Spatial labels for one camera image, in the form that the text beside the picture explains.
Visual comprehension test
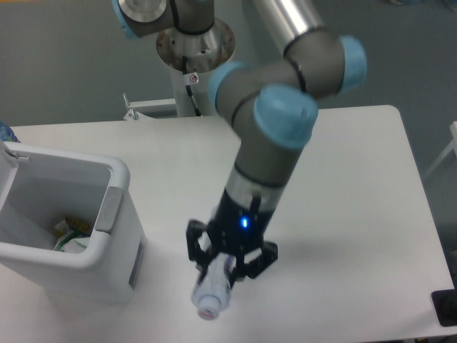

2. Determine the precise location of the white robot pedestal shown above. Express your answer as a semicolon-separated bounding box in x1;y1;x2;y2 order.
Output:
122;17;237;121

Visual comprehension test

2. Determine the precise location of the black cable on pedestal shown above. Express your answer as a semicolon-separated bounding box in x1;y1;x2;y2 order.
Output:
181;55;203;117

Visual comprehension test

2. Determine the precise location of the trash inside can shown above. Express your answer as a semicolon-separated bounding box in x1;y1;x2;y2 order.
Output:
53;217;92;254

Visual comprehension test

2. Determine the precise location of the white trash can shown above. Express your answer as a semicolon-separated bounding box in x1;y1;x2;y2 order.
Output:
1;142;146;302

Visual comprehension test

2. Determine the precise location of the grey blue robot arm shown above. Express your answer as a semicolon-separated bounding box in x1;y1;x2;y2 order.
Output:
112;1;367;282

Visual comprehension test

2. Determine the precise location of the black device at table edge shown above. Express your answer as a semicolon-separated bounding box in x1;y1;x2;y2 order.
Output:
431;289;456;327

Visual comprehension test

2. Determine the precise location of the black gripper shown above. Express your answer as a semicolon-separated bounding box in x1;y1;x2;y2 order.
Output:
186;190;278;282

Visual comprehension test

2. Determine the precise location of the white frame at right edge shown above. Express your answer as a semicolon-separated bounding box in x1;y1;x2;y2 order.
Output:
423;121;456;179

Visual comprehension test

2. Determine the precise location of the crushed clear plastic bottle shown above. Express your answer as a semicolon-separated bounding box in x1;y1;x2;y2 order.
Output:
191;253;235;321

